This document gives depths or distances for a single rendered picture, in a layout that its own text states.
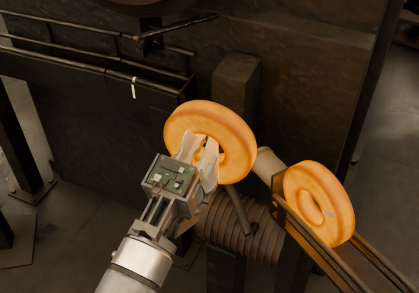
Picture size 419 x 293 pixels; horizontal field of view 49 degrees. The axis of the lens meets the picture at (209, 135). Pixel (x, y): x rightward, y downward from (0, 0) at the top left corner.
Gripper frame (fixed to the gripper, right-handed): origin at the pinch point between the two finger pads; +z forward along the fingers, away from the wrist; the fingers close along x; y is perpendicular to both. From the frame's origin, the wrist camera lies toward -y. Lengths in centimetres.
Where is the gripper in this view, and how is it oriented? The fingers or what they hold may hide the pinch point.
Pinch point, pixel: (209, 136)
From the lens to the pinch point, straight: 73.4
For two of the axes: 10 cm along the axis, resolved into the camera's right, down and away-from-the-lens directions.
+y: -0.9, -4.9, -8.7
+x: -9.1, -3.1, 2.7
